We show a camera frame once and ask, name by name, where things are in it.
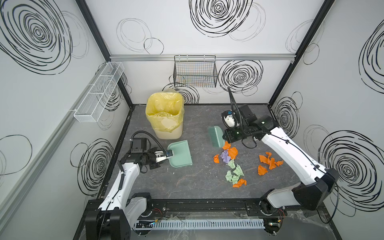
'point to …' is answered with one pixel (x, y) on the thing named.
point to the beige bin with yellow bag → (165, 111)
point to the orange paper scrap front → (239, 183)
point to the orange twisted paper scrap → (216, 158)
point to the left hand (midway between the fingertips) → (163, 153)
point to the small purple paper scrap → (224, 155)
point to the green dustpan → (181, 156)
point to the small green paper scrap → (228, 176)
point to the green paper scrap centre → (231, 164)
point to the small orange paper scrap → (262, 170)
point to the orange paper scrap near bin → (232, 152)
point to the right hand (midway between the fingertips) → (222, 137)
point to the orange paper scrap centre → (226, 146)
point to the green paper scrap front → (237, 171)
